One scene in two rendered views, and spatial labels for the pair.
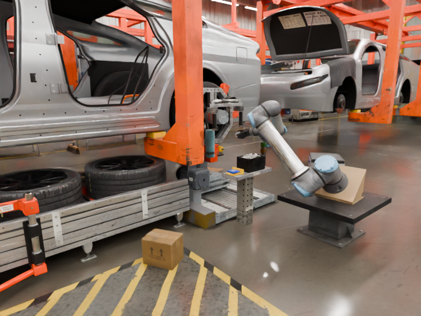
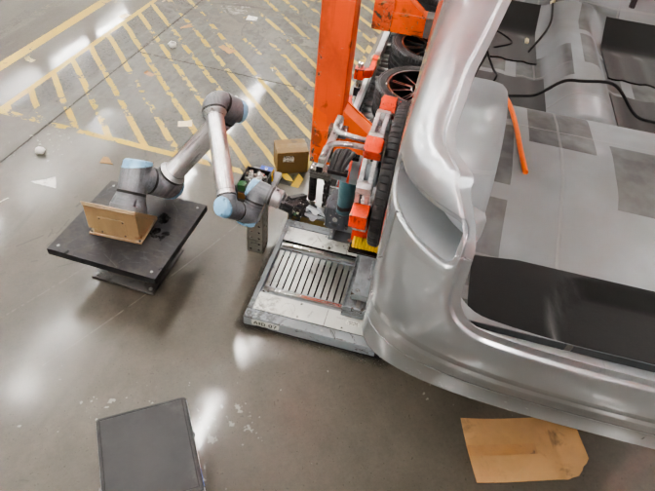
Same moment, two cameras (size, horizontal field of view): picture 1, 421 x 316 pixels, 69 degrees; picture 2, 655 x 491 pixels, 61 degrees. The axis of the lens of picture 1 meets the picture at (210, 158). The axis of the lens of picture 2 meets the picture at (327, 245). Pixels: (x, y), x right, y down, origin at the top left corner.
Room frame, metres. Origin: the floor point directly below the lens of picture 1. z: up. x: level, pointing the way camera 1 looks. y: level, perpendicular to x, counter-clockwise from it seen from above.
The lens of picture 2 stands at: (4.50, -1.46, 2.39)
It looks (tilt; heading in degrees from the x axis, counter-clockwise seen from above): 44 degrees down; 140
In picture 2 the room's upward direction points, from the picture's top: 7 degrees clockwise
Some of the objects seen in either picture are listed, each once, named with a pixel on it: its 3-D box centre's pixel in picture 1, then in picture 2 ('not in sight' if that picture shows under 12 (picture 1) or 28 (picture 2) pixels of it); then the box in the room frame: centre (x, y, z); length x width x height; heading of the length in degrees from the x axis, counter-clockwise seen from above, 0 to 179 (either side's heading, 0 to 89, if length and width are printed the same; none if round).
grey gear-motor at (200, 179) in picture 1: (189, 182); (360, 223); (2.76, 0.20, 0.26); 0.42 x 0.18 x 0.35; 42
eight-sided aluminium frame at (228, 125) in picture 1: (211, 116); (370, 172); (2.99, -0.01, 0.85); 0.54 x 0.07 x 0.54; 132
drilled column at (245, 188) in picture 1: (244, 199); (257, 220); (2.41, -0.28, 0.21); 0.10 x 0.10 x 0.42; 42
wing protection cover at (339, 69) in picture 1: (339, 72); not in sight; (5.19, -2.12, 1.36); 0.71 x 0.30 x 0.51; 132
